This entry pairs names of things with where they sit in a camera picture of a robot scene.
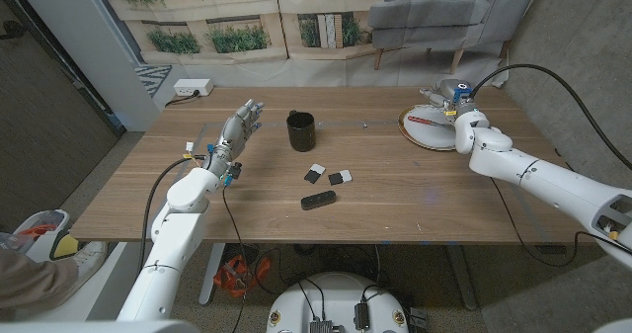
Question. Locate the yellow object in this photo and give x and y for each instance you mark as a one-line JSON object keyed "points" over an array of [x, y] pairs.
{"points": [[66, 246]]}

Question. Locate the black cup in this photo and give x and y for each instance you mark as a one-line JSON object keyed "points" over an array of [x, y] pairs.
{"points": [[301, 133]]}

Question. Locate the white bin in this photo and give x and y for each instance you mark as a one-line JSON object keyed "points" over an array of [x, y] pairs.
{"points": [[42, 239]]}

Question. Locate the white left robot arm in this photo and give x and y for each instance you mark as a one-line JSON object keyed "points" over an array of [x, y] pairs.
{"points": [[173, 244]]}

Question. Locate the white paper plate gold rim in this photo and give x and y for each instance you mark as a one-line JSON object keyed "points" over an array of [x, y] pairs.
{"points": [[424, 133]]}

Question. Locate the person in brown clothes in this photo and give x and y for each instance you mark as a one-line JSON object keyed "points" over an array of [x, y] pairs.
{"points": [[29, 283]]}

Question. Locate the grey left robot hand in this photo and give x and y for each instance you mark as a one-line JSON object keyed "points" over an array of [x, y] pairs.
{"points": [[237, 133]]}

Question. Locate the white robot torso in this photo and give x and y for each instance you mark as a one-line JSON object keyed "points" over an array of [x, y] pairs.
{"points": [[336, 293]]}

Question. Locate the white table leg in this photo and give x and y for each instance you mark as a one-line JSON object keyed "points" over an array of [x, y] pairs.
{"points": [[211, 274]]}

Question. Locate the white power strip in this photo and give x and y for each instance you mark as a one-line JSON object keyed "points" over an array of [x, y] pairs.
{"points": [[192, 87]]}

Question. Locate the printed room backdrop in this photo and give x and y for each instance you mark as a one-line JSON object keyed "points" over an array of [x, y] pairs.
{"points": [[321, 71]]}

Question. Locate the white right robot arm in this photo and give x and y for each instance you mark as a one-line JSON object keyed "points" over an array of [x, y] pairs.
{"points": [[543, 180]]}

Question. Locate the black box on torso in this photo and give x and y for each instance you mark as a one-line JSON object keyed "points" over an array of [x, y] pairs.
{"points": [[361, 316]]}

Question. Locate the orange tool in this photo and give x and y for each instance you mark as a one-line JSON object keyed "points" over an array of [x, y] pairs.
{"points": [[232, 276]]}

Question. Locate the black and white card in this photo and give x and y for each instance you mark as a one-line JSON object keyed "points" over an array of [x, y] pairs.
{"points": [[339, 177], [314, 174]]}

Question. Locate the white shoe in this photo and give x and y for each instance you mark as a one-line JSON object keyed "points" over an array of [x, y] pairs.
{"points": [[89, 259]]}

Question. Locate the grey table leg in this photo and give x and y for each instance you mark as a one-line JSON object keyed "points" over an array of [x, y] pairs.
{"points": [[464, 278]]}

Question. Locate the black TV remote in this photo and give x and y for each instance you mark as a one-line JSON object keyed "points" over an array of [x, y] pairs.
{"points": [[318, 200]]}

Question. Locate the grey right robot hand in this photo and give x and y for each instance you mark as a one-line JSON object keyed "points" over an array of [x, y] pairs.
{"points": [[451, 96]]}

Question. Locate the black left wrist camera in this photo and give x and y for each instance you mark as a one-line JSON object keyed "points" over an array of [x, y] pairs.
{"points": [[234, 170]]}

